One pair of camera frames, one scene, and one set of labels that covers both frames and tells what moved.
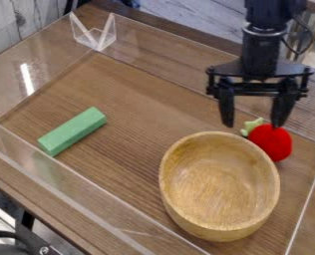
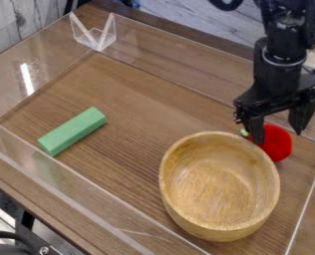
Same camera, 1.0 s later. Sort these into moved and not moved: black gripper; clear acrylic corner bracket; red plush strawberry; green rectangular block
Moved: black gripper
Not moved: clear acrylic corner bracket; green rectangular block; red plush strawberry
